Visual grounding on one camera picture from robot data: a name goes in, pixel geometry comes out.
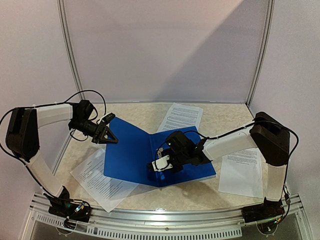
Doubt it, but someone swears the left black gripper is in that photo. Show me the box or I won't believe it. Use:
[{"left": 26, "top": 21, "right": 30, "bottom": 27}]
[{"left": 71, "top": 118, "right": 119, "bottom": 144}]

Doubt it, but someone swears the blue plastic folder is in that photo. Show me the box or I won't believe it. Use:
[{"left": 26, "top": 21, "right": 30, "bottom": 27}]
[{"left": 103, "top": 117, "right": 216, "bottom": 188}]

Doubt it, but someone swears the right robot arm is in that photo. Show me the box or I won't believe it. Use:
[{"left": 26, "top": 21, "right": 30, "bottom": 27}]
[{"left": 164, "top": 112, "right": 291, "bottom": 218}]

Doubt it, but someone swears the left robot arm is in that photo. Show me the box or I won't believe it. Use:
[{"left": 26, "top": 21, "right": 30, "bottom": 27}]
[{"left": 5, "top": 100, "right": 119, "bottom": 198}]

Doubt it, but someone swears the printed paper sheet middle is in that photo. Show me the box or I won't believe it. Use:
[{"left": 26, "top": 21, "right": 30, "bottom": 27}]
[{"left": 157, "top": 103, "right": 203, "bottom": 132}]

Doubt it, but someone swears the printed paper sheet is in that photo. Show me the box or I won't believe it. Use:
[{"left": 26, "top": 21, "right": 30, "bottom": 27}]
[
  {"left": 157, "top": 103, "right": 203, "bottom": 132},
  {"left": 218, "top": 148, "right": 263, "bottom": 199},
  {"left": 70, "top": 148, "right": 153, "bottom": 213}
]

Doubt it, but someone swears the printed paper sheet left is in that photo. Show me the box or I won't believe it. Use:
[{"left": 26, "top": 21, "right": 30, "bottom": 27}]
[{"left": 70, "top": 148, "right": 153, "bottom": 213}]

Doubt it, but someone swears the printed paper sheet right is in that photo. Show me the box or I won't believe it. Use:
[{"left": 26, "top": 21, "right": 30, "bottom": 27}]
[{"left": 218, "top": 148, "right": 263, "bottom": 199}]

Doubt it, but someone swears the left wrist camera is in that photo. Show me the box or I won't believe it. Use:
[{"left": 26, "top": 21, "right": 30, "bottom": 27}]
[{"left": 96, "top": 112, "right": 116, "bottom": 125}]

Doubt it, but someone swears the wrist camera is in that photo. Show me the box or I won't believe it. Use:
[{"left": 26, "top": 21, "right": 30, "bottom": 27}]
[
  {"left": 147, "top": 155, "right": 173, "bottom": 172},
  {"left": 96, "top": 112, "right": 116, "bottom": 125}
]

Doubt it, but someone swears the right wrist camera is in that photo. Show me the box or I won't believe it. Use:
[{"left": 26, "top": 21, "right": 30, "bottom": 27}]
[{"left": 147, "top": 155, "right": 173, "bottom": 172}]

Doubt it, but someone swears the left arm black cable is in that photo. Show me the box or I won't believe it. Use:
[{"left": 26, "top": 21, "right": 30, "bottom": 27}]
[{"left": 0, "top": 89, "right": 107, "bottom": 158}]

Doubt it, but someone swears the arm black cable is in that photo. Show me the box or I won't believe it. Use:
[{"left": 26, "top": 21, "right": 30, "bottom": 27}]
[
  {"left": 194, "top": 118, "right": 301, "bottom": 203},
  {"left": 0, "top": 89, "right": 107, "bottom": 158}
]

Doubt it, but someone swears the aluminium front rail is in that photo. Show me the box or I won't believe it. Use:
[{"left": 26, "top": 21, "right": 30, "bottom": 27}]
[{"left": 21, "top": 193, "right": 314, "bottom": 240}]

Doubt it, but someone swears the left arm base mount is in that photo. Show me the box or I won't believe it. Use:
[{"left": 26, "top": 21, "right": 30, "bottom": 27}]
[{"left": 43, "top": 186, "right": 92, "bottom": 223}]

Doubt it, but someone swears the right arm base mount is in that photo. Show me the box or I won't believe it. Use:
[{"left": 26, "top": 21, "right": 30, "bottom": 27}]
[{"left": 241, "top": 197, "right": 290, "bottom": 225}]

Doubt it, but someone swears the right aluminium frame post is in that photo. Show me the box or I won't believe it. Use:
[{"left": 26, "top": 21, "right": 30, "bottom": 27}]
[{"left": 245, "top": 0, "right": 275, "bottom": 108}]

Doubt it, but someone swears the aluminium frame post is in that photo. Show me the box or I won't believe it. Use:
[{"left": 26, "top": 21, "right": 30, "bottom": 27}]
[
  {"left": 56, "top": 0, "right": 83, "bottom": 91},
  {"left": 245, "top": 0, "right": 275, "bottom": 108}
]

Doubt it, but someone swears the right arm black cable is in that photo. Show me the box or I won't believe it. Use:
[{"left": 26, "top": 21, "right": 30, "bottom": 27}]
[{"left": 194, "top": 118, "right": 301, "bottom": 203}]

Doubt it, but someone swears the left aluminium frame post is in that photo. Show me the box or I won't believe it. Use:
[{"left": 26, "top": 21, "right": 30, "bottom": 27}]
[{"left": 56, "top": 0, "right": 83, "bottom": 91}]

